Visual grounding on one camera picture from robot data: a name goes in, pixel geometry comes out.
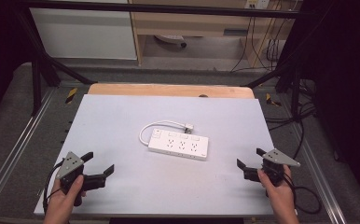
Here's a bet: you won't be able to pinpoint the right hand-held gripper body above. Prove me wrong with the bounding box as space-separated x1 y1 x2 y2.
242 147 301 188

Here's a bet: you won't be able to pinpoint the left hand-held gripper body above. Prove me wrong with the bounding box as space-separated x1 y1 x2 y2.
55 151 107 207

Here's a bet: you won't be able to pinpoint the white power strip cable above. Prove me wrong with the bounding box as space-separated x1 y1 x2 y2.
138 119 187 147

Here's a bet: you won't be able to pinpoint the white power strip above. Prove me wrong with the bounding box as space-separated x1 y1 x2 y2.
147 128 210 161

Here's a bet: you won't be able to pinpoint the person's left hand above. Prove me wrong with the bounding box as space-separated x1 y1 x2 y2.
43 175 87 218

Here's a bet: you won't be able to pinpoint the person's right hand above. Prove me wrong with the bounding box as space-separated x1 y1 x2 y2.
256 164 298 216

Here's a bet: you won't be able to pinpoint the pale grey table mat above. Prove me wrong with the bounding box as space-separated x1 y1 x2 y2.
33 94 276 217

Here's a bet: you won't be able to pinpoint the yellow black tape marker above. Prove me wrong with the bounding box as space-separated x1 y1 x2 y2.
64 87 78 105
265 92 283 107

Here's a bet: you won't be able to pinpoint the light wooden table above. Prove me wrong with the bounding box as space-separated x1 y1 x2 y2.
87 82 256 100

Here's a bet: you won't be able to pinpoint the white cabinet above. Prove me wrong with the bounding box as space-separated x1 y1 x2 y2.
29 7 138 61

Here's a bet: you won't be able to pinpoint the grey power strip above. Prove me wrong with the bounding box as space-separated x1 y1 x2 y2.
154 34 188 49

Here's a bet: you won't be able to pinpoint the light wooden desk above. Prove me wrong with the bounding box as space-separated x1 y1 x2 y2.
128 0 296 67

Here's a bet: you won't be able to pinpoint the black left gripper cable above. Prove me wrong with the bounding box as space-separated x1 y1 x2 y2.
42 161 64 217

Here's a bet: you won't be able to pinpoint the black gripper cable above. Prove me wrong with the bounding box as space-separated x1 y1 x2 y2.
281 172 323 216
42 161 64 217

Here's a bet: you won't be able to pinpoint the aluminium rail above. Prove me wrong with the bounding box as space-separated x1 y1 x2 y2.
287 122 348 224
0 88 57 213

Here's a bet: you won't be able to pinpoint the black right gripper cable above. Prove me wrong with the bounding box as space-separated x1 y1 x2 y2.
281 172 323 216

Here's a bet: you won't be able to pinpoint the black floor cables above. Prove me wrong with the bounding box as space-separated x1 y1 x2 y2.
265 77 319 161

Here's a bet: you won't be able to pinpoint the black hanging cables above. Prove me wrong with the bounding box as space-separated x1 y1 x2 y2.
229 8 291 74

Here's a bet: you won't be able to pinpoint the white wall socket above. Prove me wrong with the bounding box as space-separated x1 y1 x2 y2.
244 0 270 10

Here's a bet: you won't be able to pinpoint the black metal frame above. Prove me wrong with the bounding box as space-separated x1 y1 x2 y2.
15 0 307 117

